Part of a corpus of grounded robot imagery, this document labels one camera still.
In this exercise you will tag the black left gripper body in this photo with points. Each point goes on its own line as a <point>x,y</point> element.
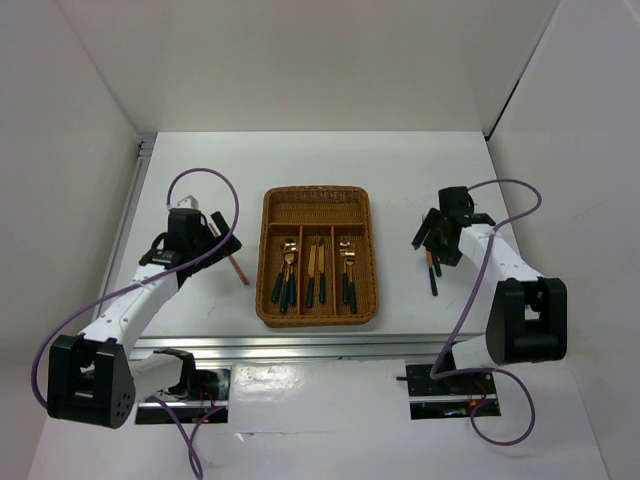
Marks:
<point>206,238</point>

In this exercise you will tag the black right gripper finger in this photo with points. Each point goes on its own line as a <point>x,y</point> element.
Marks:
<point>439,245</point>
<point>428,224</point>

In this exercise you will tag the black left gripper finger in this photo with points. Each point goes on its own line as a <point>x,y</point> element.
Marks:
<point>215,251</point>
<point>218,224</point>

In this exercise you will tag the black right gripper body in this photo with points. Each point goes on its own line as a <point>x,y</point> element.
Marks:
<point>437,227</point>

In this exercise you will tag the gold knife green handle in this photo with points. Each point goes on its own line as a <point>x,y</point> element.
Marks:
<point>311,268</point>
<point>321,269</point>
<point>432,274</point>

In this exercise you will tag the copper chopstick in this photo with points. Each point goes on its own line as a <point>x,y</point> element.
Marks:
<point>216,233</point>
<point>244,279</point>

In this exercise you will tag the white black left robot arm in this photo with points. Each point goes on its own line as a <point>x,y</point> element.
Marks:
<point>91,378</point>

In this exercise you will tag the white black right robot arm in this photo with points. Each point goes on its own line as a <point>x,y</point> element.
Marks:
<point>527,321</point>

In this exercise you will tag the brown wicker cutlery tray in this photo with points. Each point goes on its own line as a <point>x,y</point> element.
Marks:
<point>307,214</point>

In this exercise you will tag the aluminium frame rail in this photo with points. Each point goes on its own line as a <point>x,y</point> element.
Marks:
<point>214,315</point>

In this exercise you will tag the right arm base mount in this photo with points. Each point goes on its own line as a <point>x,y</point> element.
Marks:
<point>448,398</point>

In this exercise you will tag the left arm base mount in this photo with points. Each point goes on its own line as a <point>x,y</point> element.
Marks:
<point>182,395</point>

